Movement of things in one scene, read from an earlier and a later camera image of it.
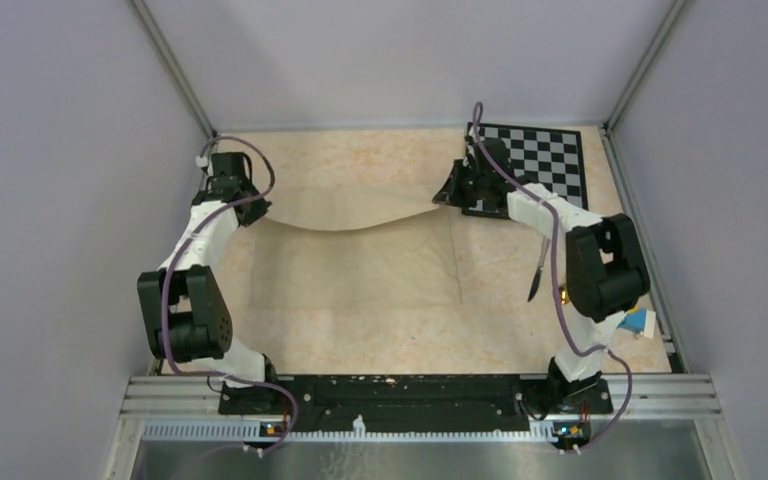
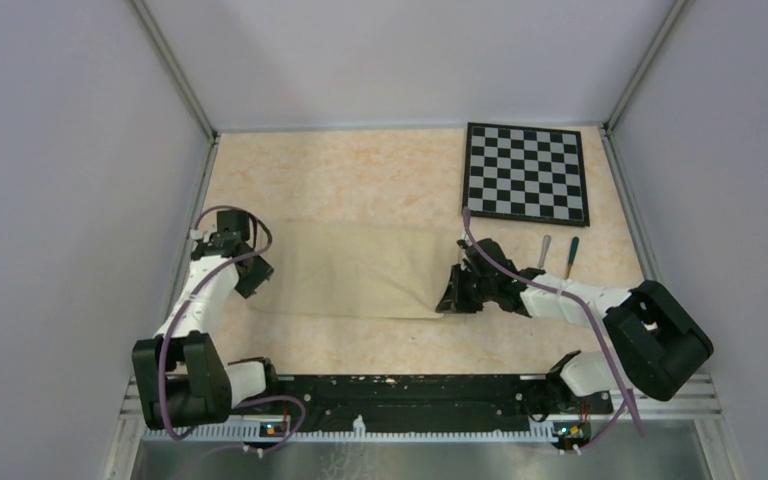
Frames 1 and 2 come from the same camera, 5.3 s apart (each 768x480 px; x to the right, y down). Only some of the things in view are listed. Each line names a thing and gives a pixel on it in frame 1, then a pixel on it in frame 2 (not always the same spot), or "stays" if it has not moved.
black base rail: (413, 403) stays
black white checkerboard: (551, 158) stays
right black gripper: (449, 194) → (453, 300)
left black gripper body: (257, 210) → (253, 275)
